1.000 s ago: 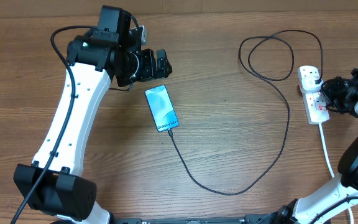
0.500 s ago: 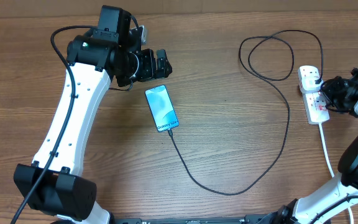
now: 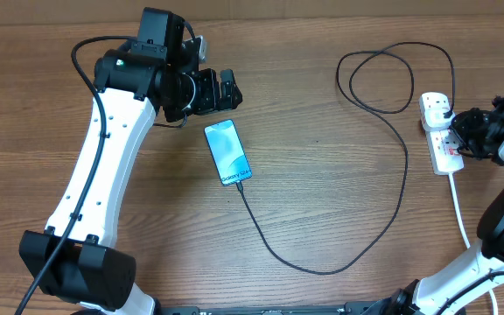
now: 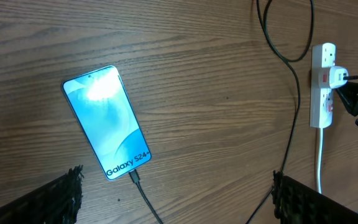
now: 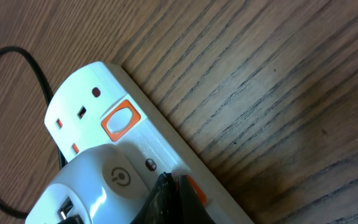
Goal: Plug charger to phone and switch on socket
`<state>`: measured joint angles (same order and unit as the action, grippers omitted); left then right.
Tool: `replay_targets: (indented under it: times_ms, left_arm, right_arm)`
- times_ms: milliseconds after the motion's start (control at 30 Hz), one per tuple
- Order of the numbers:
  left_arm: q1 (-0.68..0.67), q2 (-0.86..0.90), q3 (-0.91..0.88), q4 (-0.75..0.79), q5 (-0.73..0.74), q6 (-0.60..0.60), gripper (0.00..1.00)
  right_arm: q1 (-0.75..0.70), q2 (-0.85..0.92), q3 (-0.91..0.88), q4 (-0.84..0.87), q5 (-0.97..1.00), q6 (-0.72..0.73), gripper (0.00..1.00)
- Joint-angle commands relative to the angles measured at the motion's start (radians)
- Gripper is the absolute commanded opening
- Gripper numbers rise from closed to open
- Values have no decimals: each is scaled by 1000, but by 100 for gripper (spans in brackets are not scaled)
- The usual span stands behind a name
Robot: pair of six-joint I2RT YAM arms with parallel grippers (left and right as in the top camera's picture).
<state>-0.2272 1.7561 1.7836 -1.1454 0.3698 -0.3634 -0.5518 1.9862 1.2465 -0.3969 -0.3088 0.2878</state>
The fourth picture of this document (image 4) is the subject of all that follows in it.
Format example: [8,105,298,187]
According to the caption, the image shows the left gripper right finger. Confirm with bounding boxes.
[272,172,358,224]

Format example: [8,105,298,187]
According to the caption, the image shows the white power strip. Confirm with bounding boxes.
[310,42,336,129]

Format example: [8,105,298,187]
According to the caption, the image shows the black USB charging cable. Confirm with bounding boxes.
[128,0,358,224]

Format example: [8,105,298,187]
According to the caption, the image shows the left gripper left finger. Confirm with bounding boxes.
[0,165,83,224]

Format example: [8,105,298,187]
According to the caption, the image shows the Samsung Galaxy smartphone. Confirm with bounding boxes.
[62,65,152,180]

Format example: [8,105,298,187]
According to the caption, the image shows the white charger plug adapter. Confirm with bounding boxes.
[318,66,349,89]

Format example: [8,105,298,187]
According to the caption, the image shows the white power strip cord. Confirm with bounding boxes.
[316,127,324,194]

